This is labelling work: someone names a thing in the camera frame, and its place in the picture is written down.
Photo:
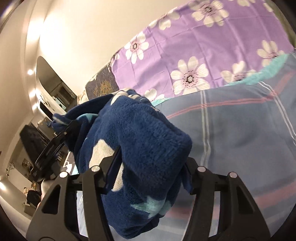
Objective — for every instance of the purple floral pillow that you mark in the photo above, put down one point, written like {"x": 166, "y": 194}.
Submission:
{"x": 202, "y": 45}

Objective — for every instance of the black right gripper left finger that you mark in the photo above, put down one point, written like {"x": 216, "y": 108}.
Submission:
{"x": 56, "y": 217}

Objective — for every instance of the dark tree-print pillow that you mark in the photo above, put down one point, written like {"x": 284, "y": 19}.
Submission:
{"x": 102, "y": 83}

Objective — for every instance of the blue-grey striped bed sheet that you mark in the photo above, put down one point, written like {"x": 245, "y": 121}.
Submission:
{"x": 247, "y": 127}

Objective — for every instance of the navy star fleece garment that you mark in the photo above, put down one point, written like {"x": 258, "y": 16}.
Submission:
{"x": 153, "y": 154}

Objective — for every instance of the dark desk with clutter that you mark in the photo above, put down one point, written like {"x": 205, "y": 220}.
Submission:
{"x": 35, "y": 142}

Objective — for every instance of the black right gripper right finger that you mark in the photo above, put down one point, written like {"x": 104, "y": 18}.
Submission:
{"x": 239, "y": 215}

